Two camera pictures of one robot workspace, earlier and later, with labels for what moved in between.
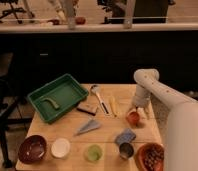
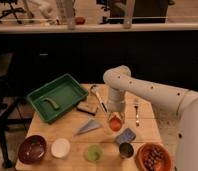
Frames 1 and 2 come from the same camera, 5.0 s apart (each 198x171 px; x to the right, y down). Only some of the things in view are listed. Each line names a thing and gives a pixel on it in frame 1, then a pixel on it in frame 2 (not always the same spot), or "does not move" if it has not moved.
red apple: [133, 118] to [115, 124]
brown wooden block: [87, 107] does not move
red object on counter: [80, 20] does not move
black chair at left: [5, 98] does not move
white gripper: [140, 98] to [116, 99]
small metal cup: [126, 150] does not move
